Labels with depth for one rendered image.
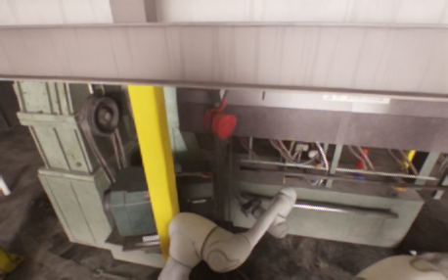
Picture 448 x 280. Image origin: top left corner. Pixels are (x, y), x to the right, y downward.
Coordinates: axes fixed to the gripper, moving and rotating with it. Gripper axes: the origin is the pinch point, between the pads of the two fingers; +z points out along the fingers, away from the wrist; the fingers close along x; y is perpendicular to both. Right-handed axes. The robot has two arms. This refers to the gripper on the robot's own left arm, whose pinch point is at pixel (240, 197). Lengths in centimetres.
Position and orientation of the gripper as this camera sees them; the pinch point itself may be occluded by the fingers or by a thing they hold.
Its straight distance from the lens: 156.0
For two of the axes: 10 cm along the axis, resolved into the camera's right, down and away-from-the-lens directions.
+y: 0.0, 8.8, 4.7
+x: 7.9, -2.9, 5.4
